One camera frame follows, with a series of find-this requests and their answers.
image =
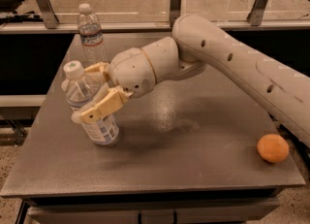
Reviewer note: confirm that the left metal bracket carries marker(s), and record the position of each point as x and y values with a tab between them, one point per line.
47	13

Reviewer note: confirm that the grey drawer under table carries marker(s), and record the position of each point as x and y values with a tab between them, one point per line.
221	211

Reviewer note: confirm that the middle metal bracket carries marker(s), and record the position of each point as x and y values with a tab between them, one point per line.
175	11

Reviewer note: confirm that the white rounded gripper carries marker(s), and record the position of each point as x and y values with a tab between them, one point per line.
131	70

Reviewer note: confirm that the clear plastic water bottle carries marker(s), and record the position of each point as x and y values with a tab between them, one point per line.
91	36

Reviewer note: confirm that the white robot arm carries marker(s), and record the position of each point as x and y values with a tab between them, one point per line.
194	43

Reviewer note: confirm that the blue label plastic bottle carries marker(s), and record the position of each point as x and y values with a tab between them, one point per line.
83	90

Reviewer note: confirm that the metal bracket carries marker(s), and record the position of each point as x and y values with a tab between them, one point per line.
255	17
175	11
47	13

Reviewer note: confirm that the right metal bracket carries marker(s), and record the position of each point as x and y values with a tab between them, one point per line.
255	17

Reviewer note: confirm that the orange fruit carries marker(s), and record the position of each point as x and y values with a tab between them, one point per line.
273	148

